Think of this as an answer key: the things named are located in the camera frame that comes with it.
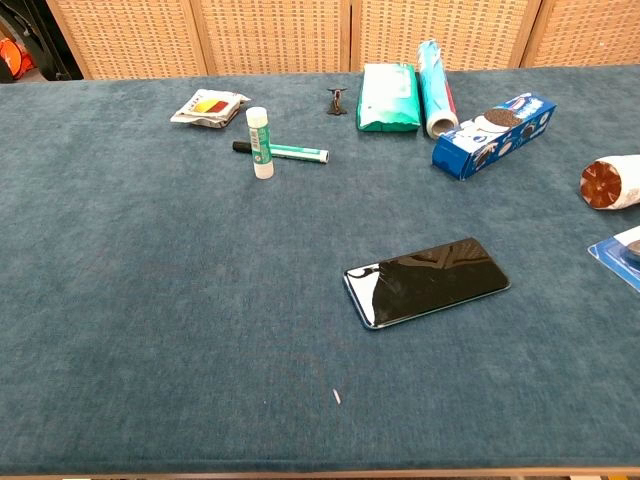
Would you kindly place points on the black smartphone with blue edge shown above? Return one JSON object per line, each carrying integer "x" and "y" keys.
{"x": 435, "y": 282}

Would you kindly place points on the blue blister pack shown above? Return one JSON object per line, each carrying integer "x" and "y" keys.
{"x": 620, "y": 255}

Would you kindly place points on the green white marker pen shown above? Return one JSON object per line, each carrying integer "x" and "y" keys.
{"x": 295, "y": 151}

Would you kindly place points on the white green glue stick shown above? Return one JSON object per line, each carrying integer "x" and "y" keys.
{"x": 260, "y": 142}

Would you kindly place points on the blue velvet table cloth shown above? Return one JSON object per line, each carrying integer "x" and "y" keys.
{"x": 200, "y": 300}

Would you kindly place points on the small black binder clip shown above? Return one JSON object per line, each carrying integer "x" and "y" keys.
{"x": 337, "y": 102}

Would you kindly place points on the small white paper scrap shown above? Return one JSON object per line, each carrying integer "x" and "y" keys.
{"x": 337, "y": 395}

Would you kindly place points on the green wet wipes pack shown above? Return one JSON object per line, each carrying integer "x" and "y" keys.
{"x": 387, "y": 97}

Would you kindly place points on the white snack packet red yellow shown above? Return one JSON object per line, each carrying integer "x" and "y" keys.
{"x": 207, "y": 107}

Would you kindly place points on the blue cling film roll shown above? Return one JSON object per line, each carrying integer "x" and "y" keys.
{"x": 435, "y": 90}

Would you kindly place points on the blue Oreo cookie box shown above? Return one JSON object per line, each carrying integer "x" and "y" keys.
{"x": 495, "y": 135}

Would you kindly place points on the woven rattan folding screen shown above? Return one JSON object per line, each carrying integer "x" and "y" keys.
{"x": 320, "y": 35}

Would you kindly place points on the white wrapped brown bottle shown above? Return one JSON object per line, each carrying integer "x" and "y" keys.
{"x": 612, "y": 182}

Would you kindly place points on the orange black object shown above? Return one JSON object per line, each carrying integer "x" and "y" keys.
{"x": 12, "y": 57}

